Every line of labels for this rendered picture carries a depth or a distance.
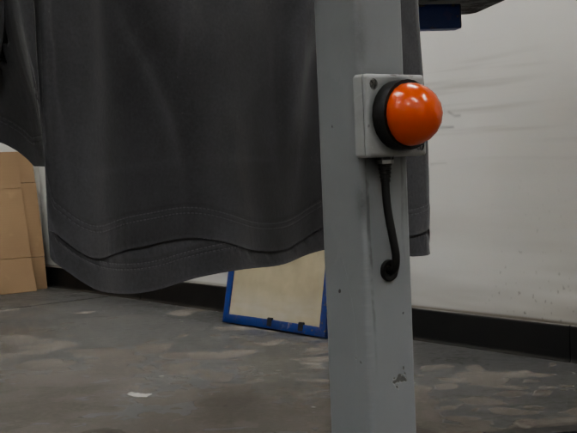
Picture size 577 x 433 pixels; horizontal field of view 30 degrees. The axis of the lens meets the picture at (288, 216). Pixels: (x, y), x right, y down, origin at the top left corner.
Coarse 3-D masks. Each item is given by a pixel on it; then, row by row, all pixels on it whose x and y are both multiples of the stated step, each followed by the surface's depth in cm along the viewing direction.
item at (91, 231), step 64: (64, 0) 84; (128, 0) 88; (192, 0) 91; (256, 0) 96; (64, 64) 84; (128, 64) 89; (192, 64) 92; (256, 64) 96; (64, 128) 84; (128, 128) 89; (192, 128) 92; (256, 128) 97; (64, 192) 84; (128, 192) 89; (192, 192) 92; (256, 192) 96; (320, 192) 103; (64, 256) 84; (128, 256) 89; (192, 256) 93; (256, 256) 96
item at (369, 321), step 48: (336, 0) 66; (384, 0) 66; (336, 48) 66; (384, 48) 66; (336, 96) 66; (336, 144) 67; (384, 144) 64; (336, 192) 67; (336, 240) 67; (384, 240) 66; (336, 288) 67; (384, 288) 66; (336, 336) 68; (384, 336) 66; (336, 384) 68; (384, 384) 66; (336, 432) 68; (384, 432) 66
